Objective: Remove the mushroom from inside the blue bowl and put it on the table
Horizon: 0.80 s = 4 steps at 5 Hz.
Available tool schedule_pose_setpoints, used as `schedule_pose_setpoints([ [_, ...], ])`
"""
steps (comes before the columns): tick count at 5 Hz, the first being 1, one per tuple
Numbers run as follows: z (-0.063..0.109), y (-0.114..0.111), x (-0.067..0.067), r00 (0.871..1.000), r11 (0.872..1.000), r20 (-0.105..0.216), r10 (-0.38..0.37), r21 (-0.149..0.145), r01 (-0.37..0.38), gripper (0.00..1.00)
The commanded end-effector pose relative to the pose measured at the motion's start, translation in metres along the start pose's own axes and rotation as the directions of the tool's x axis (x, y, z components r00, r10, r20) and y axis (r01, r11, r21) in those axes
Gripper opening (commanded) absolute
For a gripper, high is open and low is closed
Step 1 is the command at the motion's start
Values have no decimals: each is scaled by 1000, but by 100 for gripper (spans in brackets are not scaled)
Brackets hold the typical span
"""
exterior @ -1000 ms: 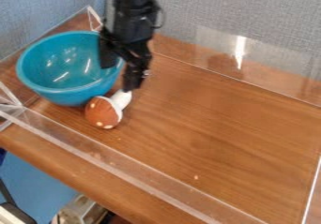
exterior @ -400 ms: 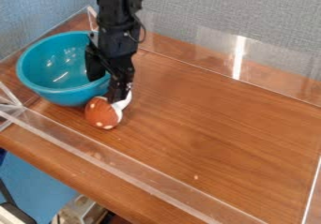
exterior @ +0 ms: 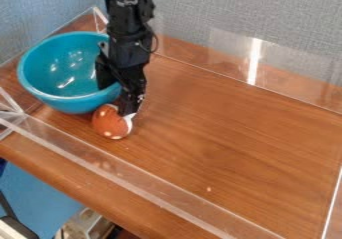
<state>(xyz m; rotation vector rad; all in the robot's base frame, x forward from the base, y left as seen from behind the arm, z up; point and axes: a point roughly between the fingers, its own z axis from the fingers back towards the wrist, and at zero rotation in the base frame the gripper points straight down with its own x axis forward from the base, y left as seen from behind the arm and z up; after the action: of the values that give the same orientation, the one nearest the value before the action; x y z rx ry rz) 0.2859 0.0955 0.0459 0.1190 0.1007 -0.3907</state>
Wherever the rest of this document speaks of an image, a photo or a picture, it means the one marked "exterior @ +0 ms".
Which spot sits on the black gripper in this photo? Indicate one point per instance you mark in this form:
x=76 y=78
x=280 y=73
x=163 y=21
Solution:
x=119 y=64

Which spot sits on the brown toy mushroom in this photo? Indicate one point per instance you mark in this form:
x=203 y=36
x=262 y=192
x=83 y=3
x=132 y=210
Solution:
x=109 y=124

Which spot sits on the blue bowl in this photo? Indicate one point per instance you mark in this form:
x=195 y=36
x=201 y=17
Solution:
x=56 y=72

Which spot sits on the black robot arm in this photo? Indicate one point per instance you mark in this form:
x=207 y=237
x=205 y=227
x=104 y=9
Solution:
x=128 y=17

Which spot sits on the clear acrylic back barrier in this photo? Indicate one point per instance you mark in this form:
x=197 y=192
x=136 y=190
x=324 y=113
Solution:
x=291 y=72

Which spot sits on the clear acrylic barrier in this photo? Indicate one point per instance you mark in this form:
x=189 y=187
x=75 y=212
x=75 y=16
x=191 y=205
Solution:
x=212 y=218
x=291 y=72

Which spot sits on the white device under table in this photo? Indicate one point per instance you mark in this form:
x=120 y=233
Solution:
x=85 y=225

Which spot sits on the clear acrylic front barrier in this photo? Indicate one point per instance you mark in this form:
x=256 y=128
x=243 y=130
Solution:
x=212 y=218

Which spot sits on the clear acrylic corner bracket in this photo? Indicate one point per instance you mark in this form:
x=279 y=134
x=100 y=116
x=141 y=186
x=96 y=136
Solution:
x=100 y=20

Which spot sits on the clear acrylic left bracket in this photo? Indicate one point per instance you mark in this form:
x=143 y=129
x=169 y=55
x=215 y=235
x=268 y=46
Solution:
x=12 y=115

